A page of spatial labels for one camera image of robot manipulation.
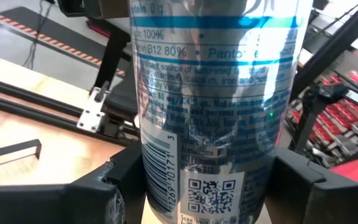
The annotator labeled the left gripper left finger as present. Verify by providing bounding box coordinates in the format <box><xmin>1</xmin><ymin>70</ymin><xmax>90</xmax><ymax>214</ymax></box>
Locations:
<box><xmin>0</xmin><ymin>141</ymin><xmax>149</xmax><ymax>224</ymax></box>

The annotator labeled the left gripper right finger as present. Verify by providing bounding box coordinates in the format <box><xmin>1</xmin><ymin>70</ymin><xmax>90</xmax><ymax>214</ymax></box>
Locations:
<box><xmin>264</xmin><ymin>147</ymin><xmax>358</xmax><ymax>224</ymax></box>

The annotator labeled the silver blue energy drink can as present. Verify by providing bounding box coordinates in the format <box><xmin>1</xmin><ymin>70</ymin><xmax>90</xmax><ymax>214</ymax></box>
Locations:
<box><xmin>128</xmin><ymin>0</ymin><xmax>314</xmax><ymax>224</ymax></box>

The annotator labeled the red panel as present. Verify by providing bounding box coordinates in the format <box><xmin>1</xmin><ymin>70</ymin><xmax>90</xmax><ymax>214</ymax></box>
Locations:
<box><xmin>329</xmin><ymin>151</ymin><xmax>358</xmax><ymax>185</ymax></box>

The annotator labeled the red storage bin rack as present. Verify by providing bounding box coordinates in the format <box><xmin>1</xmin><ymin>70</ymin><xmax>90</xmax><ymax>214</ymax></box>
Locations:
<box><xmin>286</xmin><ymin>70</ymin><xmax>358</xmax><ymax>169</ymax></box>

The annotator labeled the black mat orange striped edge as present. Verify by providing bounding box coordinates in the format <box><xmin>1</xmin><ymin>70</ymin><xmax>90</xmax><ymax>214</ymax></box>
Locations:
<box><xmin>0</xmin><ymin>4</ymin><xmax>132</xmax><ymax>77</ymax></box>

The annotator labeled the wooden shelf black metal frame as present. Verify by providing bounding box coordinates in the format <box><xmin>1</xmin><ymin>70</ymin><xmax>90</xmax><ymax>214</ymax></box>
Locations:
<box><xmin>0</xmin><ymin>139</ymin><xmax>42</xmax><ymax>172</ymax></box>

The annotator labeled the silver corner bracket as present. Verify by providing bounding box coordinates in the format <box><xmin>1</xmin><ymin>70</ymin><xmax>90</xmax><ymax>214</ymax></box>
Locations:
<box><xmin>76</xmin><ymin>86</ymin><xmax>110</xmax><ymax>134</ymax></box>

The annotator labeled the black floor cable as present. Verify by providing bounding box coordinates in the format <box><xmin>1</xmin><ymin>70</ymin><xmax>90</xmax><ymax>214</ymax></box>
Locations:
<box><xmin>22</xmin><ymin>0</ymin><xmax>48</xmax><ymax>70</ymax></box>

